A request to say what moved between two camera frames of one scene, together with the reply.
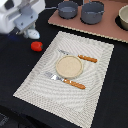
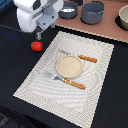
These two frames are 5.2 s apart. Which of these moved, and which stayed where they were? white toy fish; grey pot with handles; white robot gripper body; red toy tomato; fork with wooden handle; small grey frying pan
Moved: white toy fish; white robot gripper body
Stayed: grey pot with handles; fork with wooden handle; small grey frying pan; red toy tomato
